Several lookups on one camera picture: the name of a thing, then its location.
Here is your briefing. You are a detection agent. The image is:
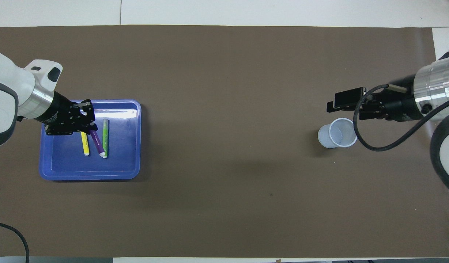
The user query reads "green pen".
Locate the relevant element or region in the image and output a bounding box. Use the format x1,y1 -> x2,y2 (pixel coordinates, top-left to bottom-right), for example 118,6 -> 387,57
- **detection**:
102,118 -> 110,159

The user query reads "purple pen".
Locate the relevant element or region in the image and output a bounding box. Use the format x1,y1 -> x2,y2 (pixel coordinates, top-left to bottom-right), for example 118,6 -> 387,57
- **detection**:
90,129 -> 105,158

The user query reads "translucent plastic cup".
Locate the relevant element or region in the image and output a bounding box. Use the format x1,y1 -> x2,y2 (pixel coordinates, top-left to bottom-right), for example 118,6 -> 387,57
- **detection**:
318,118 -> 358,149

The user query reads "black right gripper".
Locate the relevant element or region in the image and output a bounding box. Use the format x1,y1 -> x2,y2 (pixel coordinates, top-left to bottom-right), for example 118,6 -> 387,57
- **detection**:
327,75 -> 420,121

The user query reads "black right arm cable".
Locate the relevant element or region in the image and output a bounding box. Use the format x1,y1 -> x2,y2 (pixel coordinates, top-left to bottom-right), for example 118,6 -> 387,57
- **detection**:
353,84 -> 449,152

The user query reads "blue plastic tray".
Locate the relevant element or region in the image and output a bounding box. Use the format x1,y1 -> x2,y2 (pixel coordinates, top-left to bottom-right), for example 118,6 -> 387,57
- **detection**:
39,99 -> 142,181

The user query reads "brown table mat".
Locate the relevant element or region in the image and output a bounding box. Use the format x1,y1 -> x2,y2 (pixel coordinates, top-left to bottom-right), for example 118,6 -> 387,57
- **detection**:
0,25 -> 449,258

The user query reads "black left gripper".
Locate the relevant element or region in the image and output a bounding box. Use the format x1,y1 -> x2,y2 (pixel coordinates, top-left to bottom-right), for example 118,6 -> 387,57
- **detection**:
41,91 -> 99,136

